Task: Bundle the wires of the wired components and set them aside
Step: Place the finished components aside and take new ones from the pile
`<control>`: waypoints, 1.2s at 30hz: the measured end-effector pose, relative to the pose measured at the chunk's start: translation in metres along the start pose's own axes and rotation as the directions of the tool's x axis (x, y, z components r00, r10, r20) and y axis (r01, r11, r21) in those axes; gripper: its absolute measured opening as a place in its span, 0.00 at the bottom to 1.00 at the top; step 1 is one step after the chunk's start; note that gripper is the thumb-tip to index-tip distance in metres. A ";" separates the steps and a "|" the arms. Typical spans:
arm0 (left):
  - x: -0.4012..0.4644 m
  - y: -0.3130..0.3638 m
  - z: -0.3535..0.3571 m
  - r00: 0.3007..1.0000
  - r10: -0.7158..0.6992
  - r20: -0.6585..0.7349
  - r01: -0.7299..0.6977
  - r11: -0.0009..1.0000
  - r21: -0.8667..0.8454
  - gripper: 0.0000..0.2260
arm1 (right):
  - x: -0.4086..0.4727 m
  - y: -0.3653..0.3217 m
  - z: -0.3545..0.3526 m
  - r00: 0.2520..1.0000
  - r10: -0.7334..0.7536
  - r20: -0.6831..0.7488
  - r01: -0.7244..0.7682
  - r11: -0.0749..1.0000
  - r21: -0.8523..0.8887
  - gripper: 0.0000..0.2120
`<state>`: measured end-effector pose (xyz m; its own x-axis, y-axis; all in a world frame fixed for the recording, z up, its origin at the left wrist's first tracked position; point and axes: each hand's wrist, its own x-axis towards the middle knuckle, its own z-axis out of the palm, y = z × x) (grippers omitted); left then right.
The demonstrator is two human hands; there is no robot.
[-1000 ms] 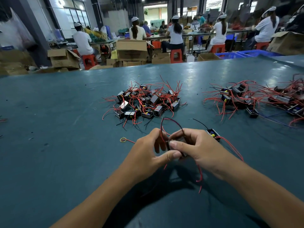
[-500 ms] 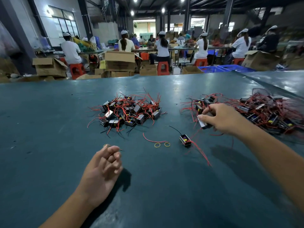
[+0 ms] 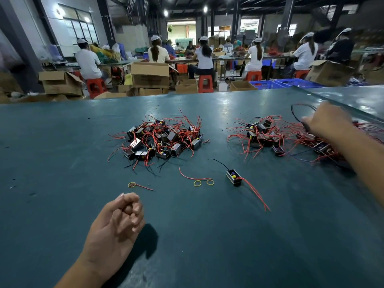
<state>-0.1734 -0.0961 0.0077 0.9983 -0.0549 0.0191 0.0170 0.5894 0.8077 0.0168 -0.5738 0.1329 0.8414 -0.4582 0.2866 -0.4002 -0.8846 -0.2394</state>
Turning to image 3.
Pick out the blue plastic crate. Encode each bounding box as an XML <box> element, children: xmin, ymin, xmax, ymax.
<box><xmin>276</xmin><ymin>78</ymin><xmax>325</xmax><ymax>89</ymax></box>
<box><xmin>250</xmin><ymin>80</ymin><xmax>289</xmax><ymax>90</ymax></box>

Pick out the person's right forearm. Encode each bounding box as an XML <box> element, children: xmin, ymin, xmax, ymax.
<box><xmin>336</xmin><ymin>124</ymin><xmax>384</xmax><ymax>206</ymax></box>

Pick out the shallow cardboard box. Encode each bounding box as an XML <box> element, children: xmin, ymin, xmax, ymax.
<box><xmin>229</xmin><ymin>80</ymin><xmax>258</xmax><ymax>92</ymax></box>

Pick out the tilted cardboard box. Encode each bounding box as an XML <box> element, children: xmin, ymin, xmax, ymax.
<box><xmin>306</xmin><ymin>60</ymin><xmax>356</xmax><ymax>88</ymax></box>

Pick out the open cardboard box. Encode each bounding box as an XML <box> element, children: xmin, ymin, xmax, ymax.
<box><xmin>39</xmin><ymin>70</ymin><xmax>85</xmax><ymax>97</ymax></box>

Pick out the low cardboard box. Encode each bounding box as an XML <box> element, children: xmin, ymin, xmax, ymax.
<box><xmin>176</xmin><ymin>79</ymin><xmax>199</xmax><ymax>95</ymax></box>

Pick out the person's right hand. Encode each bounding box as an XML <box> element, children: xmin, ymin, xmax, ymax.
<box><xmin>302</xmin><ymin>102</ymin><xmax>356</xmax><ymax>144</ymax></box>

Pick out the large closed cardboard box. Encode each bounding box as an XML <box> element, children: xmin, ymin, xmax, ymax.
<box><xmin>131</xmin><ymin>63</ymin><xmax>170</xmax><ymax>89</ymax></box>

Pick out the central pile of wired modules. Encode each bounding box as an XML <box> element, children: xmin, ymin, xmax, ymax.
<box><xmin>108</xmin><ymin>110</ymin><xmax>212</xmax><ymax>173</ymax></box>

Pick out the person's left hand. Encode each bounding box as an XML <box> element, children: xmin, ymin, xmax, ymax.
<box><xmin>81</xmin><ymin>193</ymin><xmax>146</xmax><ymax>281</ymax></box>

